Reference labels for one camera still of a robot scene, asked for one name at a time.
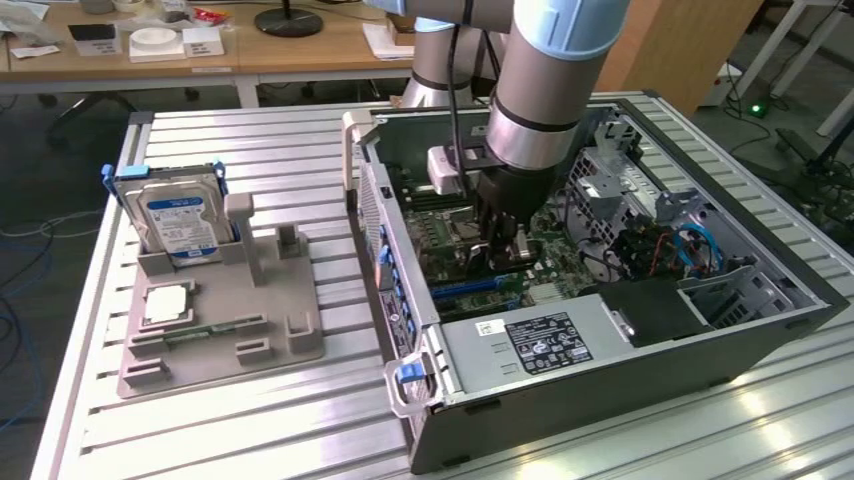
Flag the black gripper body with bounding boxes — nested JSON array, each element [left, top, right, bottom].
[[475, 166, 557, 222]]

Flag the CPU socket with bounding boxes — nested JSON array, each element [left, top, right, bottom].
[[444, 207, 482, 242]]

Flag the green motherboard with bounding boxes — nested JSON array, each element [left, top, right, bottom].
[[390, 169, 602, 321]]

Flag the blue expansion slot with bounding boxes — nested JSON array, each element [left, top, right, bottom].
[[430, 278, 503, 302]]

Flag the silver metal drive cage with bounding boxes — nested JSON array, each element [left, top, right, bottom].
[[566, 147, 669, 261]]

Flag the grey power supply unit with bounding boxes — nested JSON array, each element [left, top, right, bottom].
[[436, 294, 633, 394]]

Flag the black plastic shroud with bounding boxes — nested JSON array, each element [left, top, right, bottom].
[[597, 279, 713, 349]]

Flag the black open PC case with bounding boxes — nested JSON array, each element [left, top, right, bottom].
[[340, 97, 850, 476]]

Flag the stack of white papers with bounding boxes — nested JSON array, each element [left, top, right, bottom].
[[362, 22, 419, 61]]

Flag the wooden cabinet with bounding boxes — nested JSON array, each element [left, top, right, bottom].
[[586, 0, 766, 116]]

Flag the silver disk bay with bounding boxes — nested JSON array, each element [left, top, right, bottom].
[[677, 264, 795, 331]]

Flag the brown cardboard box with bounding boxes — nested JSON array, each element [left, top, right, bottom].
[[386, 12, 422, 36]]

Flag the grey parts rack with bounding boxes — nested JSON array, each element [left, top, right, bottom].
[[116, 193, 328, 400]]

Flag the black floor stand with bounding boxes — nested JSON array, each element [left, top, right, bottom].
[[775, 127, 854, 201]]

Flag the hard disk with blue carrier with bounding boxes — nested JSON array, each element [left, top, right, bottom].
[[99, 158, 232, 266]]

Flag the green RAM stick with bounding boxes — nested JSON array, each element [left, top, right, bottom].
[[163, 322, 239, 344]]

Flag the black round lamp base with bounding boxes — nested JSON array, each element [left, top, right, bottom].
[[252, 0, 326, 38]]

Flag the silver CPU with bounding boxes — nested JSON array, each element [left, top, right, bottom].
[[143, 287, 192, 324]]

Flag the plain white box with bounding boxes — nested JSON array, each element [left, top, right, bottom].
[[180, 25, 226, 59]]

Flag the white box with round dish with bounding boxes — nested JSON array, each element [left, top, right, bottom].
[[127, 27, 188, 64]]

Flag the wooden desk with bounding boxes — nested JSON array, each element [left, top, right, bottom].
[[0, 0, 602, 96]]

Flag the black office chair base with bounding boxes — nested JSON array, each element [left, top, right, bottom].
[[40, 91, 139, 147]]

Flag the white box with black top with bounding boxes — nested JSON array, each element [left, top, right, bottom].
[[65, 22, 126, 57]]

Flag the white paper card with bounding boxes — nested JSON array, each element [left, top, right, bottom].
[[7, 44, 61, 60]]

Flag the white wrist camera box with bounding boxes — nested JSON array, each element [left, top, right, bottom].
[[424, 144, 483, 197]]

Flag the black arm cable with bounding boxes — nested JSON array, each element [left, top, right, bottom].
[[444, 0, 470, 201]]

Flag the blue wire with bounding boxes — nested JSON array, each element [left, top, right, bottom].
[[671, 224, 727, 276]]

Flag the white desk frame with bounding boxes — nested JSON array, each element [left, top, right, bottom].
[[733, 0, 854, 137]]

